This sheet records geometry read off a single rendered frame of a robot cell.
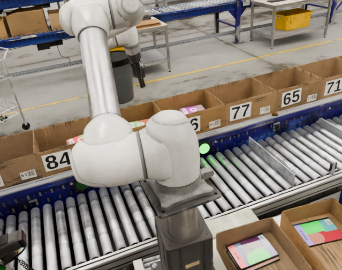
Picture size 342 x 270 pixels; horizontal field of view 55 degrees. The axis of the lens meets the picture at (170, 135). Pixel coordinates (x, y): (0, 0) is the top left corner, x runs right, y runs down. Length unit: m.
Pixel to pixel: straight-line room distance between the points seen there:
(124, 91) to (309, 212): 3.41
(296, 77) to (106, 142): 2.04
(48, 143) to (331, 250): 1.68
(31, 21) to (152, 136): 5.17
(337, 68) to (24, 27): 4.70
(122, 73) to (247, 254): 3.44
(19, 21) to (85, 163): 5.16
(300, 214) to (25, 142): 1.63
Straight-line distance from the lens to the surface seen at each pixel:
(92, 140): 1.00
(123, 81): 4.61
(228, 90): 2.48
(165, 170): 1.00
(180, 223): 1.17
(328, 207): 1.83
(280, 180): 2.02
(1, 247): 1.42
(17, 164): 1.97
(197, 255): 1.28
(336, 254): 1.69
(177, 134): 0.96
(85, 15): 1.31
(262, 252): 1.58
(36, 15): 6.01
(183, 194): 1.06
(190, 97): 2.35
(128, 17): 1.33
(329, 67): 3.02
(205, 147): 2.12
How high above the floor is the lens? 2.01
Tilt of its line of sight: 31 degrees down
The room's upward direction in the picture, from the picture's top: 6 degrees counter-clockwise
